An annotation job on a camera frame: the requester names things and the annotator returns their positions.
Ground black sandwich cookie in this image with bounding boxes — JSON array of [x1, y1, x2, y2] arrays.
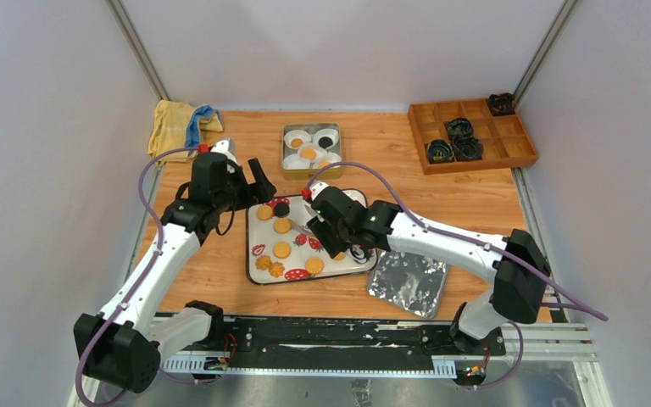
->
[[273, 202, 290, 218], [349, 245, 370, 265], [317, 137, 334, 149]]

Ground metal tongs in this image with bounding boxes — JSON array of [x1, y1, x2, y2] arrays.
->
[[288, 219, 315, 238]]

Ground white strawberry tray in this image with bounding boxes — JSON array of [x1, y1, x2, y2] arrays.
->
[[246, 195, 377, 286]]

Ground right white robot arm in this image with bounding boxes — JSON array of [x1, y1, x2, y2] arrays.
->
[[302, 182, 551, 354]]

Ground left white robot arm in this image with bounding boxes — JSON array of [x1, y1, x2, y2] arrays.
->
[[74, 148, 276, 393]]

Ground white paper cup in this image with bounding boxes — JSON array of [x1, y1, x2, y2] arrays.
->
[[297, 142, 326, 163], [313, 128, 340, 150], [282, 154, 311, 170], [312, 152, 341, 170], [283, 130, 312, 150]]

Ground gold cookie tin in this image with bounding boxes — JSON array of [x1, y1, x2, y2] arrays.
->
[[281, 123, 344, 181]]

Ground blue cloth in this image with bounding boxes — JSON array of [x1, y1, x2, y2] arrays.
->
[[184, 105, 219, 148]]

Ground yellow cloth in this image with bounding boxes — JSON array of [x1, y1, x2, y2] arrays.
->
[[147, 100, 225, 158]]

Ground silver tin lid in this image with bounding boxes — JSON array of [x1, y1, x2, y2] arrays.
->
[[366, 252, 451, 320]]

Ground wooden compartment box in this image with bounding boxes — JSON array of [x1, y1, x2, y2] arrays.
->
[[408, 98, 539, 175]]

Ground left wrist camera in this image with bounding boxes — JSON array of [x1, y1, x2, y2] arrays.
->
[[210, 138, 238, 166]]

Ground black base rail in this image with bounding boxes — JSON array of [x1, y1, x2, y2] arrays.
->
[[161, 315, 509, 379]]

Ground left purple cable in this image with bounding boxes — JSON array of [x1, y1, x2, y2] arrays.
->
[[74, 146, 209, 407]]

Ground purple cable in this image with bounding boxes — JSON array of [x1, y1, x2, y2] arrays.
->
[[303, 161, 609, 392], [74, 146, 209, 407]]

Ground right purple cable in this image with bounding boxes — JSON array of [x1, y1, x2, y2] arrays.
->
[[303, 161, 609, 392]]

